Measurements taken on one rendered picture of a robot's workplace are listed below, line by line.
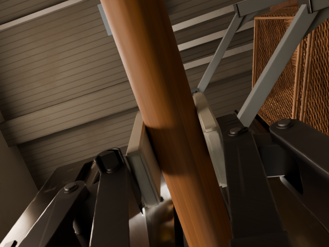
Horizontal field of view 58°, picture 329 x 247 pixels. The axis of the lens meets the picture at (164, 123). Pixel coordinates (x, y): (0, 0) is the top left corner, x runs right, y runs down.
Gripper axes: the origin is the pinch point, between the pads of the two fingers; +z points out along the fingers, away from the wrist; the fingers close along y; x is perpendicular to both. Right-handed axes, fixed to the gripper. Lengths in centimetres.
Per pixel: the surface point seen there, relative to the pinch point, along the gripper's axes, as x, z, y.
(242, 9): 2, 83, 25
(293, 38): -2.9, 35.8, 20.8
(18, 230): -56, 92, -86
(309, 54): -18, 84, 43
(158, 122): 1.7, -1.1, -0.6
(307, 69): -23, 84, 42
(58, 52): 12, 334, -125
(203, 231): -5.4, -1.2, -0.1
